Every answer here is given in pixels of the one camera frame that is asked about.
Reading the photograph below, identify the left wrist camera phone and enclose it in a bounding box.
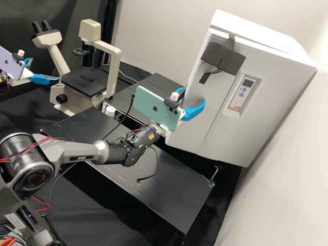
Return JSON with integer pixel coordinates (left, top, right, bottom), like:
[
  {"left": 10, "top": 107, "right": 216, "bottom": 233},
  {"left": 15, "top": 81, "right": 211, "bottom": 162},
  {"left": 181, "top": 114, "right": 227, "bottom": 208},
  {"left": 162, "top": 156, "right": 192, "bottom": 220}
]
[{"left": 0, "top": 45, "right": 27, "bottom": 80}]

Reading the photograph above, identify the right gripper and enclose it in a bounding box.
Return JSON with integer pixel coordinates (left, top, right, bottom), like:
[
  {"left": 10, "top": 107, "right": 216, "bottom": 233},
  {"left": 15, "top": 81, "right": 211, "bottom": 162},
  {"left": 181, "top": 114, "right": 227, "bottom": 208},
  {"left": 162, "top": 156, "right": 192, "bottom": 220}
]
[{"left": 156, "top": 87, "right": 206, "bottom": 137}]

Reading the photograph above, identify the cream microscope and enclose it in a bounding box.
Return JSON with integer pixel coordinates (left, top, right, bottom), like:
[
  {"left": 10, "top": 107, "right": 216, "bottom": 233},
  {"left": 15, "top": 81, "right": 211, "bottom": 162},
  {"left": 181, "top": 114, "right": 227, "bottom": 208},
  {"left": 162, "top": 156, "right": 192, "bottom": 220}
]
[{"left": 31, "top": 20, "right": 122, "bottom": 117}]

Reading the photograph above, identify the wrist camera phone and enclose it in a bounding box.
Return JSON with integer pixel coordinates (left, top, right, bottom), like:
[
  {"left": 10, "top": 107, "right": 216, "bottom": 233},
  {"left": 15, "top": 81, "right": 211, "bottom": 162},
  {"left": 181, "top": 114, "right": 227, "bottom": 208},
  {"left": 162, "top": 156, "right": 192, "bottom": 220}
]
[
  {"left": 133, "top": 85, "right": 183, "bottom": 133},
  {"left": 0, "top": 45, "right": 27, "bottom": 80}
]

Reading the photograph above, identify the white cable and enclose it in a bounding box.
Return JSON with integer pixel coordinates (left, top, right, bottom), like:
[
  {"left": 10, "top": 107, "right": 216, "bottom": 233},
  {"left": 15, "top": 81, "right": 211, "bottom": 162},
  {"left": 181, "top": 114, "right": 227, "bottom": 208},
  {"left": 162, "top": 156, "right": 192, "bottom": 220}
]
[{"left": 118, "top": 69, "right": 140, "bottom": 84}]

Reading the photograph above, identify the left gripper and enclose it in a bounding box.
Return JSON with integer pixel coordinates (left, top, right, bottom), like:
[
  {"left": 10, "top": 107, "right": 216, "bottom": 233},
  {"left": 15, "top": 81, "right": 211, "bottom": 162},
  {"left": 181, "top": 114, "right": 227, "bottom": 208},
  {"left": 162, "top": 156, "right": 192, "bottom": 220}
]
[{"left": 10, "top": 57, "right": 61, "bottom": 86}]

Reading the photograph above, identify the right wrist camera phone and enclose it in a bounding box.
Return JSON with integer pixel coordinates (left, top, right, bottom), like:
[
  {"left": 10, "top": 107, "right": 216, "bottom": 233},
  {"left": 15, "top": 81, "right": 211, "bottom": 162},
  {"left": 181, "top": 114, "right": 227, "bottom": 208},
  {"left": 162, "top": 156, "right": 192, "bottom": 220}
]
[{"left": 133, "top": 85, "right": 183, "bottom": 133}]

